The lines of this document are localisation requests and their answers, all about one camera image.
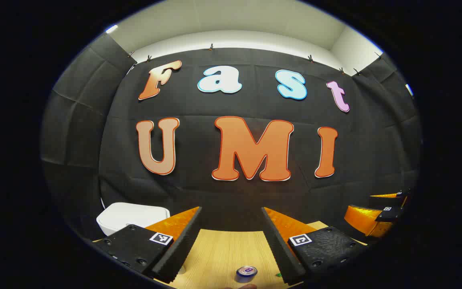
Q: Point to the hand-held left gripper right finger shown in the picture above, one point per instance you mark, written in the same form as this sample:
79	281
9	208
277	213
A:
281	249

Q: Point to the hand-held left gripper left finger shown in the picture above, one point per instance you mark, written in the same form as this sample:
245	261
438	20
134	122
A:
183	249

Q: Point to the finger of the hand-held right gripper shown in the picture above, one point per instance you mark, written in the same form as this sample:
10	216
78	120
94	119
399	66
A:
363	218
387	200

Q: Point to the blue pop can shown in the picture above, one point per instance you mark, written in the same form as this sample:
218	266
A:
247	273

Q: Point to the white desktop garbage bin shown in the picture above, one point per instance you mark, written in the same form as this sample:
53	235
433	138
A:
130	214

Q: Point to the wooden desktop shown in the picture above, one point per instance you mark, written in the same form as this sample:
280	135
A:
223	253

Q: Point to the black backdrop cloth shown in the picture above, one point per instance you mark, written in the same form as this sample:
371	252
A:
191	108

